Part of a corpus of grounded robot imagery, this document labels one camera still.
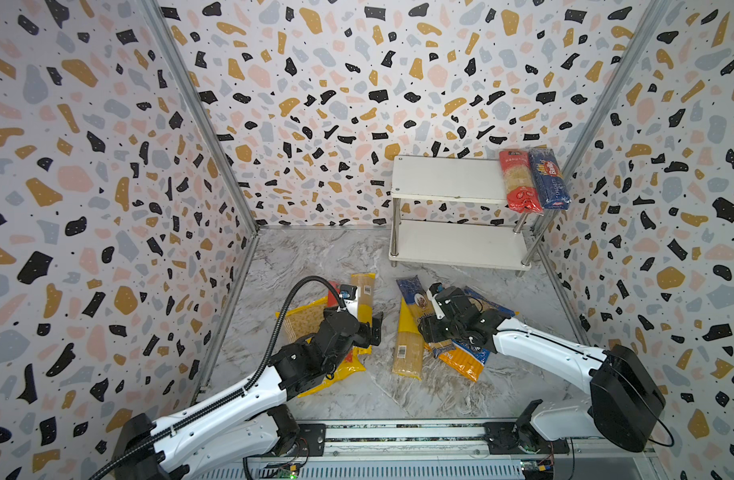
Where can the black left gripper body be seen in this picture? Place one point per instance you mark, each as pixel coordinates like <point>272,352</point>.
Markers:
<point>362,337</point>

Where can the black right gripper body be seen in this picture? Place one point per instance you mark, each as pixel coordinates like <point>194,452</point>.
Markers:
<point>438,322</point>

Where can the yellow spaghetti pack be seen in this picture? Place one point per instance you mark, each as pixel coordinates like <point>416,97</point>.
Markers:
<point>409,351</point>

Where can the yellow spaghetti pack barcode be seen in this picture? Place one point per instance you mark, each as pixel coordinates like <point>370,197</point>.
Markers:
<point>365,283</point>

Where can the dark blue clear spaghetti pack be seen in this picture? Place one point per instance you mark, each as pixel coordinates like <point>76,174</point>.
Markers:
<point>418,316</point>

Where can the red spaghetti pack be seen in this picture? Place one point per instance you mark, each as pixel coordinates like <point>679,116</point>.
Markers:
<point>332,294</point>
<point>521,192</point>

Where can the blue Barilla spaghetti pack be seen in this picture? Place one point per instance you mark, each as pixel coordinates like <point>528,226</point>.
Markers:
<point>548,179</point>

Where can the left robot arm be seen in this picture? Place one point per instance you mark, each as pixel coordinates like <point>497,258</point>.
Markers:
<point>248,419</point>

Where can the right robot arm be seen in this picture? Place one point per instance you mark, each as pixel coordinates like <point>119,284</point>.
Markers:
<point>620,401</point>

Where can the yellow pasta bag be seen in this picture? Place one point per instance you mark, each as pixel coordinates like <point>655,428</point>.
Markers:
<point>305,320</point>

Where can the white two-tier shelf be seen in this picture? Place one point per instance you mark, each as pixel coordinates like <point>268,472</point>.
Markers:
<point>456,180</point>

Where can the blue orange orecchiette bag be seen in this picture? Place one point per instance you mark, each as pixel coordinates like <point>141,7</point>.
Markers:
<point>461,356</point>

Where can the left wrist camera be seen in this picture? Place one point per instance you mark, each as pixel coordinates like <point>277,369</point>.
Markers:
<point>350,295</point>

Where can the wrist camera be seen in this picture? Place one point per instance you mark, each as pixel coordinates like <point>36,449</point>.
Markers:
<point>350,295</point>
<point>438,300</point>

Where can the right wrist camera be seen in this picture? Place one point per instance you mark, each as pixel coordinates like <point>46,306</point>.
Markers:
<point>438,300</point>

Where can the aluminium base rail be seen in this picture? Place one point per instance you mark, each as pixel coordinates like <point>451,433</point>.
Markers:
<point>415,449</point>

